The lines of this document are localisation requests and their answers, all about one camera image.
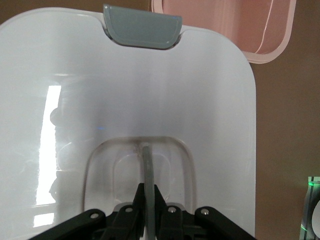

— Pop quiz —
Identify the pink translucent storage box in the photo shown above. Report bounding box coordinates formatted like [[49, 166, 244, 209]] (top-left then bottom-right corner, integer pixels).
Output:
[[150, 0, 297, 66]]

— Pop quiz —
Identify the grey lid latch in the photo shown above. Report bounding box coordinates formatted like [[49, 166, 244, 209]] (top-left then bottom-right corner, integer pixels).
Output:
[[102, 3, 183, 51]]

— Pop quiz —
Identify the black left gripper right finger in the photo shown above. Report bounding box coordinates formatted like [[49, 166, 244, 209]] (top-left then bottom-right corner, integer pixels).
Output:
[[153, 183, 254, 240]]

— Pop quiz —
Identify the white glossy box lid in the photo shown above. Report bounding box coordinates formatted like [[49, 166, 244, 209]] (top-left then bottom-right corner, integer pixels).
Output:
[[0, 6, 257, 240]]

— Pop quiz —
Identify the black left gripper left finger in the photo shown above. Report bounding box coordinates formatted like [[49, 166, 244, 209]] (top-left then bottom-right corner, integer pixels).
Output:
[[28, 182, 147, 240]]

